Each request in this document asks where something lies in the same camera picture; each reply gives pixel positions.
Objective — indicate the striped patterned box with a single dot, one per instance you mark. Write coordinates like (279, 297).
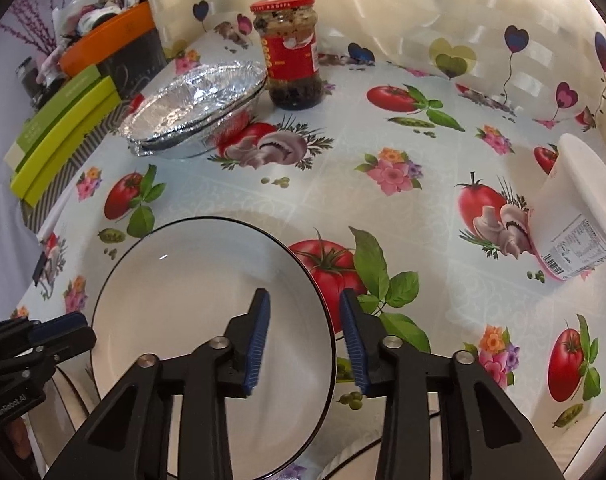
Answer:
(58, 200)

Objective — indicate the vegetable print tablecloth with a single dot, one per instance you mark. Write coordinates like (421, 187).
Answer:
(333, 180)

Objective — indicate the olive green box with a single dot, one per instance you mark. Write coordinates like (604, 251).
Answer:
(48, 110)

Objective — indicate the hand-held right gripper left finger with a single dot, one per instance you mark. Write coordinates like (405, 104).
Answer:
(255, 345)

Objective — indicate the orange container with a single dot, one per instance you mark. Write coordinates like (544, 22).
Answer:
(108, 40)

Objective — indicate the white bowl black rim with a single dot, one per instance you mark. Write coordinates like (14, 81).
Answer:
(353, 455)
(603, 450)
(193, 280)
(73, 410)

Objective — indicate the crumpled plastic bags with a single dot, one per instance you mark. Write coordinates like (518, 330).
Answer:
(88, 10)

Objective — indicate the lime green box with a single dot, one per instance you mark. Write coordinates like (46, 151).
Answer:
(63, 135)
(73, 160)

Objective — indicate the black binder clip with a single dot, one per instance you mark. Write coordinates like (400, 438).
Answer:
(39, 267)

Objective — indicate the white plastic tub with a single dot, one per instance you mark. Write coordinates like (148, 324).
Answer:
(578, 200)

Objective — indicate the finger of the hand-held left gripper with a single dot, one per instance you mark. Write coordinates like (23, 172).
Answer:
(60, 322)
(75, 345)

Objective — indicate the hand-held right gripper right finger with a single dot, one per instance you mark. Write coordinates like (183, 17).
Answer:
(355, 345)

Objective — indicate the heart print curtain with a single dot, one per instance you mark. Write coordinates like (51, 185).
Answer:
(408, 15)

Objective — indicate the small dark jar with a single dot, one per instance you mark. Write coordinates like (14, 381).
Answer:
(30, 82)

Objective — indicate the black box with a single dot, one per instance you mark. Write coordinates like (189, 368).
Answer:
(133, 65)

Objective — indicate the glass jar red lid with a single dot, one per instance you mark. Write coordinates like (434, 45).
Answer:
(289, 55)

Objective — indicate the purple flower branch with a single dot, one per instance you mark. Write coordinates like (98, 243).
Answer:
(33, 15)

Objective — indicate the foil container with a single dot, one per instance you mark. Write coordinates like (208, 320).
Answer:
(193, 95)
(203, 142)

